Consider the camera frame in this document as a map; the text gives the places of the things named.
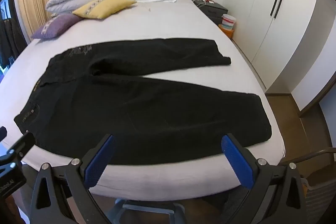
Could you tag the dark grey nightstand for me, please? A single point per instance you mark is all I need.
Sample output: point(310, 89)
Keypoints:
point(214, 11)

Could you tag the brown door frame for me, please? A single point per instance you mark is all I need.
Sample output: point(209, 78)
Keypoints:
point(319, 98)

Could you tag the orange plastic container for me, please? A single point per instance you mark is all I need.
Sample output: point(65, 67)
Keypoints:
point(227, 33)

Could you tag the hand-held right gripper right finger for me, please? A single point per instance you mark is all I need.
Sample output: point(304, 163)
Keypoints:
point(237, 162)

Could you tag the black pants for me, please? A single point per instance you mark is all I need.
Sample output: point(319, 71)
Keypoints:
point(131, 108)

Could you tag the yellow cushion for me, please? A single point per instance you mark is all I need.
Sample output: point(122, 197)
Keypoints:
point(105, 7)

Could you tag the dark hanging clothes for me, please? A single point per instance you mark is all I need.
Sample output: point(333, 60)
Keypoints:
point(10, 37)

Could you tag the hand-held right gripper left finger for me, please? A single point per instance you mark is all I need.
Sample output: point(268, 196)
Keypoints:
point(99, 162)

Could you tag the bed with grey headboard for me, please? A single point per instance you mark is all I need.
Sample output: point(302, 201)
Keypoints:
point(183, 19)

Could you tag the white plastic bucket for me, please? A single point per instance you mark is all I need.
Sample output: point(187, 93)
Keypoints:
point(228, 19)

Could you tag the white wardrobe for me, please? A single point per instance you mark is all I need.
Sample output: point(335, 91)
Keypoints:
point(262, 35)

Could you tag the black mesh office chair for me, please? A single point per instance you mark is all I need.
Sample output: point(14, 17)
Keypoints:
point(321, 195)

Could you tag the purple cushion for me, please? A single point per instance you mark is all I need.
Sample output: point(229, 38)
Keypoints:
point(56, 26)

